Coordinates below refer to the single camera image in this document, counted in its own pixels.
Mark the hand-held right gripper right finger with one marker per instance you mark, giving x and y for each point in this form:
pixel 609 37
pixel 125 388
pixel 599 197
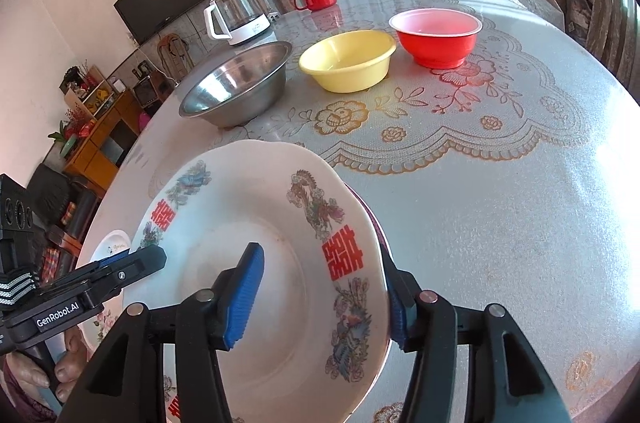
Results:
pixel 396 318

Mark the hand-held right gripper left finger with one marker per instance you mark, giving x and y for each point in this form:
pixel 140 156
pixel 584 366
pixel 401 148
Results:
pixel 247 293

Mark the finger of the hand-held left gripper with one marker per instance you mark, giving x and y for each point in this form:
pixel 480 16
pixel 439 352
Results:
pixel 140 260

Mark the white floral plate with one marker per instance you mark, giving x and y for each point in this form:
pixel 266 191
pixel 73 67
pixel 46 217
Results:
pixel 112 245

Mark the stainless steel bowl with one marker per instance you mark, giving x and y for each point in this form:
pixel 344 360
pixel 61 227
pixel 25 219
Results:
pixel 235 78

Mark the yellow plastic bowl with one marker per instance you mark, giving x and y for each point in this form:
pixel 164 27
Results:
pixel 345 58

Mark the person's left hand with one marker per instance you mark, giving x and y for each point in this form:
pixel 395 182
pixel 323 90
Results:
pixel 67 365

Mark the black sofa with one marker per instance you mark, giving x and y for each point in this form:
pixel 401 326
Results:
pixel 55 198

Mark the wooden cabinet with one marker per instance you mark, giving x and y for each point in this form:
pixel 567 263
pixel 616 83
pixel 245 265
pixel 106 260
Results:
pixel 107 128

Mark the lace-patterned tablecloth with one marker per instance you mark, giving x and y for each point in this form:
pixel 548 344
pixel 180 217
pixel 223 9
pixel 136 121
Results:
pixel 475 203

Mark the pink bag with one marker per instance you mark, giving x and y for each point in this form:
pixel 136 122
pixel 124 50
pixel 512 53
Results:
pixel 145 119

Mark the potted plant with red flowers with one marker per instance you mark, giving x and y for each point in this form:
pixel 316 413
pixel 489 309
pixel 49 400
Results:
pixel 62 133

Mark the small black box appliance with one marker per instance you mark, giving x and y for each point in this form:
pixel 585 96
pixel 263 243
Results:
pixel 146 92

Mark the wooden chair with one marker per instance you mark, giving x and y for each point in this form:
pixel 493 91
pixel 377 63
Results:
pixel 175 53

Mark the glass kettle with white base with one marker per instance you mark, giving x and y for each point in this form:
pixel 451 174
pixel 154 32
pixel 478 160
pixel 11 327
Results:
pixel 240 15

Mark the red plastic bowl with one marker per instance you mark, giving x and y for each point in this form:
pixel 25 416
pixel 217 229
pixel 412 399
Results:
pixel 435 38

